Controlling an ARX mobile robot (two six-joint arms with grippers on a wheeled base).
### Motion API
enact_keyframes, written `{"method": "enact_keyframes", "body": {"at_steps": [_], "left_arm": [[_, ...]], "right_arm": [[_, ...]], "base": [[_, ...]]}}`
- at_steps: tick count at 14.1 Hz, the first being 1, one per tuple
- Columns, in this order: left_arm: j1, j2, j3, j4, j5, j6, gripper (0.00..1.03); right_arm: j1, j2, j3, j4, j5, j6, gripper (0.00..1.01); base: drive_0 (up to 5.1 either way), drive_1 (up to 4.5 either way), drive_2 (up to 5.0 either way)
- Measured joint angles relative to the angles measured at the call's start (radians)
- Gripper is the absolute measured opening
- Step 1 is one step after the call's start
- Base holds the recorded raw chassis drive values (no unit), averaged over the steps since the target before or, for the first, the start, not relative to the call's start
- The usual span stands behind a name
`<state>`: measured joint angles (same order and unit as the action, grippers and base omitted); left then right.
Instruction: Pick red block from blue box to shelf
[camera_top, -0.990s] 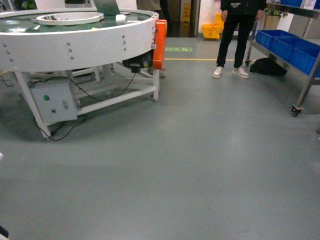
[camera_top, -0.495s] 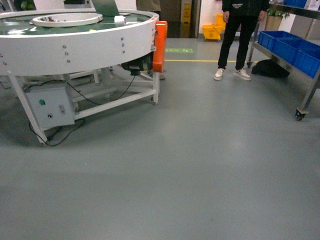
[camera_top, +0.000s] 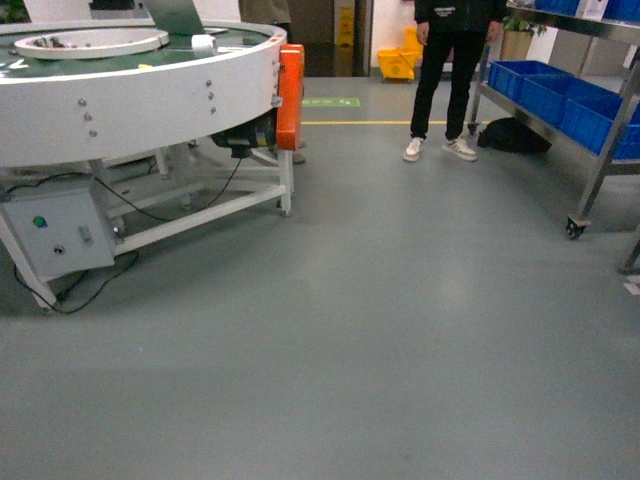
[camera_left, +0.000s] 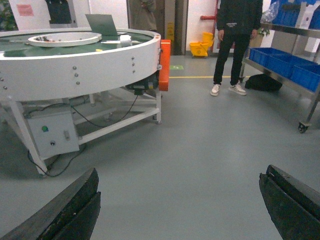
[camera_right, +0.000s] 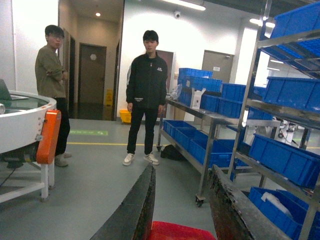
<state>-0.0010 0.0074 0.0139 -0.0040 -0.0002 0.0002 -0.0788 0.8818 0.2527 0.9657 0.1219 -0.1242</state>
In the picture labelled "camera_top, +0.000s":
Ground yellow mop bucket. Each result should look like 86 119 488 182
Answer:
377 27 423 82

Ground stainless steel shelf cart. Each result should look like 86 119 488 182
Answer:
467 0 640 274

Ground orange guard panel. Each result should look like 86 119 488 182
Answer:
276 44 305 151

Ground round white conveyor table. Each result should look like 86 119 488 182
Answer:
1 21 294 313

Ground person in black clothes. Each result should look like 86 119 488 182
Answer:
402 0 509 163

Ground blue crate on cart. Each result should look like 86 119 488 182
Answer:
487 60 574 108
558 94 640 160
519 75 617 127

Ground black bag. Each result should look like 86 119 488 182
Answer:
477 117 552 154

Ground white control box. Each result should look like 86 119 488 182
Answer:
1 178 115 280

